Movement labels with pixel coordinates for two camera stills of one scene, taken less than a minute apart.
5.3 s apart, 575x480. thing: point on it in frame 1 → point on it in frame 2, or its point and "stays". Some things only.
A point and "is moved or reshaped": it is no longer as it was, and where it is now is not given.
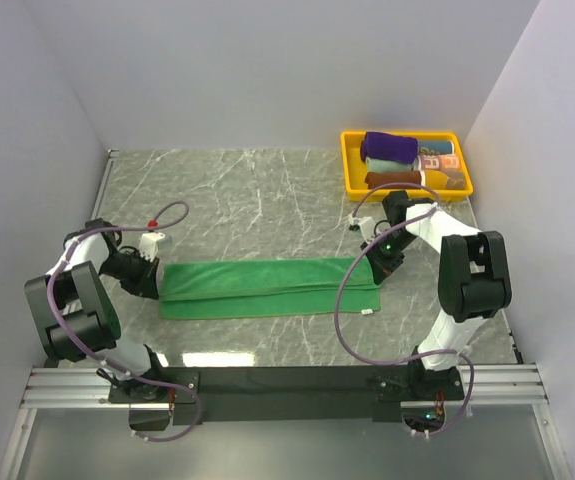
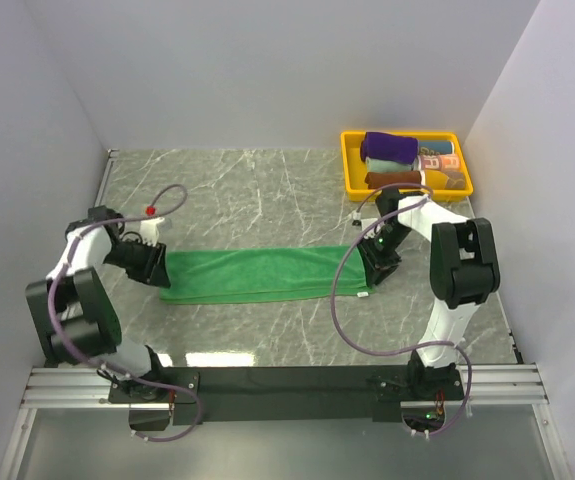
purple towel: x=398 y=148 stays
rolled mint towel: x=378 y=165 stays
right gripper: x=382 y=267 stays
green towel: x=264 y=288 is moved or reshaped
